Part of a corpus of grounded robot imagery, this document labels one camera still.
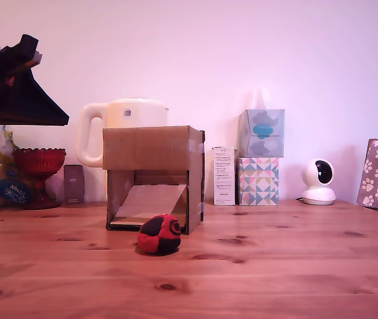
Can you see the red and black footbag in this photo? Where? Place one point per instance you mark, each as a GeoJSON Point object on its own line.
{"type": "Point", "coordinates": [158, 234]}

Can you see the cardboard dice tower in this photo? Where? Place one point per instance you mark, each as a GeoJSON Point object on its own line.
{"type": "Point", "coordinates": [145, 146]}

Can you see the red glass goblet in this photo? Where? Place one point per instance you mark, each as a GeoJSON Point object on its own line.
{"type": "Point", "coordinates": [39, 163]}

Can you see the small dark brown box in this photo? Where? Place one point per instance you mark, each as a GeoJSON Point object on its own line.
{"type": "Point", "coordinates": [74, 182]}

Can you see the white plastic kettle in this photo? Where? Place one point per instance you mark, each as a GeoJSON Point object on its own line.
{"type": "Point", "coordinates": [135, 113]}

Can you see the white box with printed text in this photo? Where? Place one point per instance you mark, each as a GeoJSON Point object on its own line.
{"type": "Point", "coordinates": [224, 176]}

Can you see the white tissue sheet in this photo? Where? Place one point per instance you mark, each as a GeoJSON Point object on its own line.
{"type": "Point", "coordinates": [260, 99]}

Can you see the grey tissue box with clouds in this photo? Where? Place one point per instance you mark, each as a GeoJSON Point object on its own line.
{"type": "Point", "coordinates": [261, 133]}

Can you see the tissue box with triangle pattern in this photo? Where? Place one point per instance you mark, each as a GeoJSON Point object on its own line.
{"type": "Point", "coordinates": [258, 181]}

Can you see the small white round camera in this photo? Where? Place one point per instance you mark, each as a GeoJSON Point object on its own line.
{"type": "Point", "coordinates": [318, 186]}

